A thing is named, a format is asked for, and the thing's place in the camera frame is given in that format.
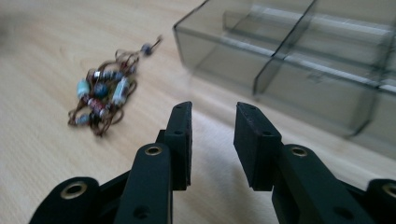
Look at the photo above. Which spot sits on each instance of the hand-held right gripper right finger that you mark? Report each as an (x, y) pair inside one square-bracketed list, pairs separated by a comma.
[(299, 186)]

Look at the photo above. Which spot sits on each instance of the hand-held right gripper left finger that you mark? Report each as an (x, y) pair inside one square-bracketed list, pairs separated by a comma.
[(149, 183)]

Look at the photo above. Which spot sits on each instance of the clear grey compartment box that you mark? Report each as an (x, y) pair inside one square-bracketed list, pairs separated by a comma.
[(280, 59)]

